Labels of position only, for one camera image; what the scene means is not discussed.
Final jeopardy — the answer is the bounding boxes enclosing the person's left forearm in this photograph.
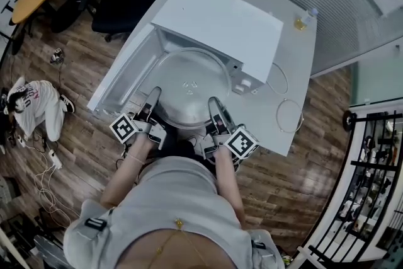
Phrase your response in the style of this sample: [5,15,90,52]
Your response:
[99,134,157,209]

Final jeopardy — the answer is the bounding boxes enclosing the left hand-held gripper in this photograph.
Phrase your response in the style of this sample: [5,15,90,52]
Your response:
[109,86,167,151]

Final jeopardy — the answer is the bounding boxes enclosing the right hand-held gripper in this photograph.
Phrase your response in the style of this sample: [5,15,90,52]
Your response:
[201,96,261,160]

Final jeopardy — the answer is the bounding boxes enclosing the person's right forearm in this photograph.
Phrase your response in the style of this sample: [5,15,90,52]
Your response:
[213,146,246,227]

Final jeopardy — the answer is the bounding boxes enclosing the small bottle of yellow liquid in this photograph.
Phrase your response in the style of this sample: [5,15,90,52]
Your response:
[294,8,319,31]

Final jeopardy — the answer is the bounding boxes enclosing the person's black trousers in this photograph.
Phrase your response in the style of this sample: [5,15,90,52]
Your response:
[147,116,221,168]

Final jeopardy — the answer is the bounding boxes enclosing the round glass turntable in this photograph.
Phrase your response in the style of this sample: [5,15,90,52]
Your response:
[156,47,232,130]

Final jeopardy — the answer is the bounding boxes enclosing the dark marble slab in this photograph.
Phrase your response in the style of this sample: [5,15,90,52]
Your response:
[31,234,69,269]

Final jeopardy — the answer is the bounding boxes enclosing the white microwave oven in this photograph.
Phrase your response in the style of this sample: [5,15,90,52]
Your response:
[86,0,284,116]

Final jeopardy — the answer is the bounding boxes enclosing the white power cable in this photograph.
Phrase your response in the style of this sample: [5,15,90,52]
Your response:
[267,62,304,134]

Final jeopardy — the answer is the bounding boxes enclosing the black round disc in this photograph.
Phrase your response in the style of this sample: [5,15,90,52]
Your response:
[342,110,357,132]

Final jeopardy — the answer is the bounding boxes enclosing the small electronic device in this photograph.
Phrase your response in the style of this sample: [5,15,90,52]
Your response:
[50,47,66,66]

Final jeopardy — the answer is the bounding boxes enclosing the white power strip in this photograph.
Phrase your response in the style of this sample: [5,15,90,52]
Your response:
[47,149,63,169]

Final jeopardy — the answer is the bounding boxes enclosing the tangled white cables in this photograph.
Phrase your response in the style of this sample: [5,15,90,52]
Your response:
[33,135,81,227]

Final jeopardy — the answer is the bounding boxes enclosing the white table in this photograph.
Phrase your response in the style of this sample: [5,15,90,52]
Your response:
[94,0,318,157]

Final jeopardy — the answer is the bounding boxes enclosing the gold necklace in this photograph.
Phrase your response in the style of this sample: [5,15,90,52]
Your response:
[156,217,205,262]

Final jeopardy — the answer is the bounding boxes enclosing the person's grey shirt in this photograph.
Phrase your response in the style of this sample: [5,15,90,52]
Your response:
[62,156,286,269]

